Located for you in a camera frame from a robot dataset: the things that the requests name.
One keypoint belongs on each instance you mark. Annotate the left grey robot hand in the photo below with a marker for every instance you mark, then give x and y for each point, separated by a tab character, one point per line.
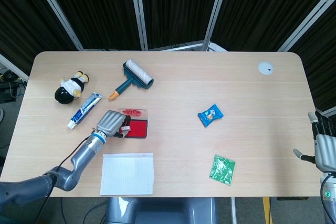
109	123

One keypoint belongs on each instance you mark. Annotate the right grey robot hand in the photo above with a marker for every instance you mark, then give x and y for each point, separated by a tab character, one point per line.
325	153

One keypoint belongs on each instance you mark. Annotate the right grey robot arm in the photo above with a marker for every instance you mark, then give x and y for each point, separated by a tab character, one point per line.
328	203

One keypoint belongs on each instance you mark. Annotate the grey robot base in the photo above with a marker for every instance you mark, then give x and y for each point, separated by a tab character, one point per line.
162	211

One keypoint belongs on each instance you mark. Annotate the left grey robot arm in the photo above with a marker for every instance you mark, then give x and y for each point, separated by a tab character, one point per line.
84	153

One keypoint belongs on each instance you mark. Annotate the blue white toothpaste tube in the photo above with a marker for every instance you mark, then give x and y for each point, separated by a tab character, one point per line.
85	108

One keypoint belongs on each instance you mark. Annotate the red ink pad case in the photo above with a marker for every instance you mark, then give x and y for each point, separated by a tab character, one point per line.
137	128

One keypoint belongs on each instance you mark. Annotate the black penguin plush toy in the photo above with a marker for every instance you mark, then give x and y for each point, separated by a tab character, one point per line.
64	94

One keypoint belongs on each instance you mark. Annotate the white lined notepad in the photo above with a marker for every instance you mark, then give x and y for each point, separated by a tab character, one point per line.
126	174

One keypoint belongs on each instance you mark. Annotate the teal lint roller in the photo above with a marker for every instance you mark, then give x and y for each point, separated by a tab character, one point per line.
139	73

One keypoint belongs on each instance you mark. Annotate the black pleated screen panel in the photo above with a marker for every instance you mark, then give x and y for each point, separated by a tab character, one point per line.
267	6
97	9
320	58
18	19
178	6

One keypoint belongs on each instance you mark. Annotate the blue snack packet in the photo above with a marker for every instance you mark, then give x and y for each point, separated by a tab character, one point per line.
210	115

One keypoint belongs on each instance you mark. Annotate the green tea packet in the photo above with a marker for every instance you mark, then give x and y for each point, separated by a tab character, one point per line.
221	170

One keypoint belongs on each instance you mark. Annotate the grey screen base bar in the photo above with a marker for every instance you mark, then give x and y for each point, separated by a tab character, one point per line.
183	46

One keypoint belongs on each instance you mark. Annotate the grey screen frame post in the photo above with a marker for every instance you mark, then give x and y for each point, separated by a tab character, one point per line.
307	22
56	11
138	11
215	11
14	68

